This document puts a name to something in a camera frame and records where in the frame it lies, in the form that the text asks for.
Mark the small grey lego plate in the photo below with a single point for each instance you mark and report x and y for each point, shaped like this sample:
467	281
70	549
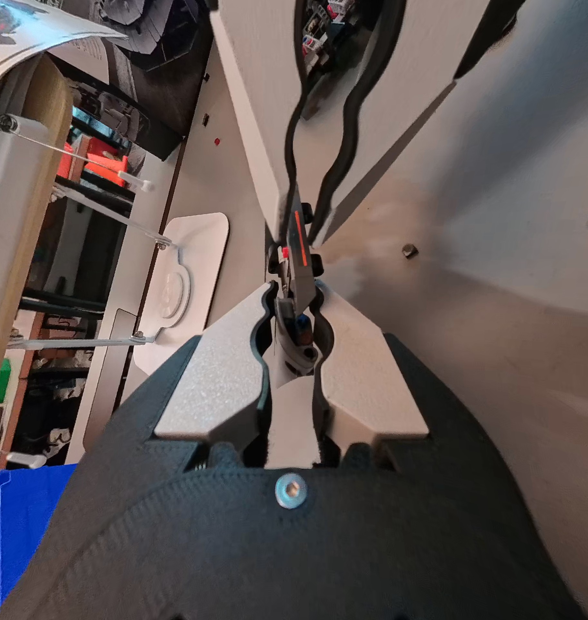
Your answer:
409	250

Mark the white base book stand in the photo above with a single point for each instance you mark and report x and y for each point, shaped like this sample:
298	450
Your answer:
197	252

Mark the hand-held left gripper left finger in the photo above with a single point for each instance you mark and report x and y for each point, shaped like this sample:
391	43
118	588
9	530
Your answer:
216	378

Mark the blue storage bin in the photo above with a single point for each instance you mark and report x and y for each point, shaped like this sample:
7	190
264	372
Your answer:
17	533

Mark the dark printed lego box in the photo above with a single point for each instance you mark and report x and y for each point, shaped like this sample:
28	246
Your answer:
168	97

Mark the grey black lego technic model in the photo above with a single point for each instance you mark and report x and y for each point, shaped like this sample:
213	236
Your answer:
301	276

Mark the red storage bin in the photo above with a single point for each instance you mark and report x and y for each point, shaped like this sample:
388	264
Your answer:
100	167

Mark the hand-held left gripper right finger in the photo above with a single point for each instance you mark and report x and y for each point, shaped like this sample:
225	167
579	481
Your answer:
366	378

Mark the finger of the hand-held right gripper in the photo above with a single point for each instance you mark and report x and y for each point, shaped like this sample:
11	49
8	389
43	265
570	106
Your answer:
419	58
255	72

